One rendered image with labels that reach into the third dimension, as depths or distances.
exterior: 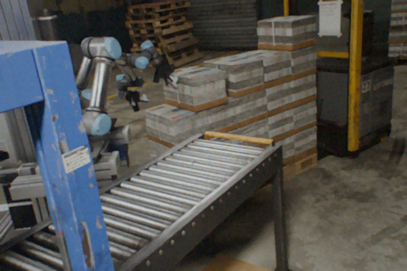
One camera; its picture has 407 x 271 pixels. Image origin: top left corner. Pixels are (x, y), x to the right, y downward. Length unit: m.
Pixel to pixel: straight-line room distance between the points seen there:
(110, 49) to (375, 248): 1.95
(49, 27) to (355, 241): 2.21
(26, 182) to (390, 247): 2.13
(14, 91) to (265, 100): 2.62
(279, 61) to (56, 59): 2.61
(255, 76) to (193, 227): 1.74
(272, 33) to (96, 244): 2.79
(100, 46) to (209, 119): 0.96
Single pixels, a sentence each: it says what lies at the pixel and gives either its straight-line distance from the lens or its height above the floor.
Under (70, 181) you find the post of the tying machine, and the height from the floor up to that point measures 1.28.
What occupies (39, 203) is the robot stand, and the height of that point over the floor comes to 0.46.
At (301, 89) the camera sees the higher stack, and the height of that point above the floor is 0.73.
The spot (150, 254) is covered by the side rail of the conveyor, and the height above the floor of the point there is 0.80.
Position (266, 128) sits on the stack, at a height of 0.52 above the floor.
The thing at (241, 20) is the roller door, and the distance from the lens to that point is 10.45.
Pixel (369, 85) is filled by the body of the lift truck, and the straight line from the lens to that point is 4.07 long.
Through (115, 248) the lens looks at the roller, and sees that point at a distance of 1.56.
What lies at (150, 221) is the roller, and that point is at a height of 0.79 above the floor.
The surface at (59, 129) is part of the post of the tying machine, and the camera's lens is 0.88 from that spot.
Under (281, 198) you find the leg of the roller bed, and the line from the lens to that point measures 2.34.
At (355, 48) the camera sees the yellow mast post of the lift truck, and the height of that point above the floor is 1.00.
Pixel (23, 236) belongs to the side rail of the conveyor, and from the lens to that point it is 1.79.
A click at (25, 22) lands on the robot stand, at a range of 2.51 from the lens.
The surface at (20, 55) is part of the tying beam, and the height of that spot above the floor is 1.54.
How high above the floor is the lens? 1.63
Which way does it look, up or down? 20 degrees down
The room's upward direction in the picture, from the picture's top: 6 degrees counter-clockwise
